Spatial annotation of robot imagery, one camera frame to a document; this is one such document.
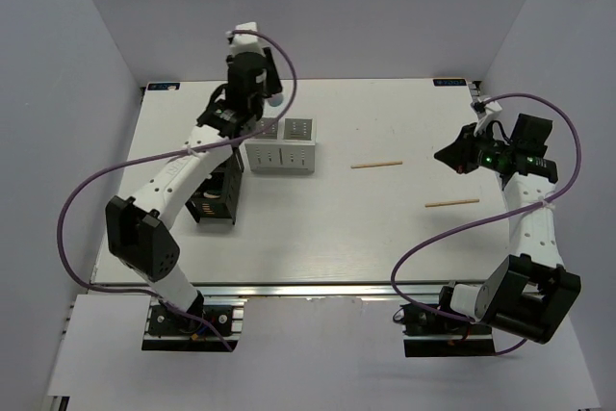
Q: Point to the blue label sticker left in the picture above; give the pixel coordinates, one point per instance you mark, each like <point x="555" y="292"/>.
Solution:
<point x="163" y="86"/>

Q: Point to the white spray bottle teal base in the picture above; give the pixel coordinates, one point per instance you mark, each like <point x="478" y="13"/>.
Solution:
<point x="276" y="100"/>

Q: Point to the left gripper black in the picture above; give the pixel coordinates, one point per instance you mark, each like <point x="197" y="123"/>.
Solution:
<point x="272" y="74"/>

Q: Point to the blue label sticker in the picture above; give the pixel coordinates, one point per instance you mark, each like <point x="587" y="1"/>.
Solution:
<point x="449" y="82"/>
<point x="163" y="86"/>

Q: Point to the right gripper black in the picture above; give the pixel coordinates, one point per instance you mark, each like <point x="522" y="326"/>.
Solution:
<point x="458" y="154"/>

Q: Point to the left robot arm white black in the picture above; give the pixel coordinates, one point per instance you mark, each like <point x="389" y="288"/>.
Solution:
<point x="138" y="227"/>

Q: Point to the black mesh organizer box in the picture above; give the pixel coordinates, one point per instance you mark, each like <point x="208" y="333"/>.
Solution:
<point x="227" y="178"/>

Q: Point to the blue label sticker right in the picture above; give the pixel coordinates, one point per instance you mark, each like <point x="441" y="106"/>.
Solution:
<point x="449" y="82"/>

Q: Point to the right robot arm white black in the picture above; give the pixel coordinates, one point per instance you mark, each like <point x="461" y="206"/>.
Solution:
<point x="530" y="293"/>

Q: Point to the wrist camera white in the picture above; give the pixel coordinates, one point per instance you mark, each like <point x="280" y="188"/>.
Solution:
<point x="244" y="43"/>
<point x="487" y="110"/>

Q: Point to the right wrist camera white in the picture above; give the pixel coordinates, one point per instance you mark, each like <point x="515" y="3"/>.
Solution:
<point x="487" y="110"/>

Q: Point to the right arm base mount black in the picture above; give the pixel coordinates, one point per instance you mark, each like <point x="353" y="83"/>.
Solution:
<point x="426" y="335"/>

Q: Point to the white slotted organizer box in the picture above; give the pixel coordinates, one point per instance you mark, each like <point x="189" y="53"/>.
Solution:
<point x="287" y="147"/>

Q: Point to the gold makeup pencil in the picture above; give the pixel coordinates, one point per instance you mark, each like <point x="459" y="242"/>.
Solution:
<point x="451" y="203"/>
<point x="377" y="165"/>

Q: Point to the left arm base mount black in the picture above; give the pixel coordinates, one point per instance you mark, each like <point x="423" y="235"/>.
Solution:
<point x="168" y="332"/>

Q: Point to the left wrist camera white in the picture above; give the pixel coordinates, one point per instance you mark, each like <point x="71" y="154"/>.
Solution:
<point x="244" y="43"/>

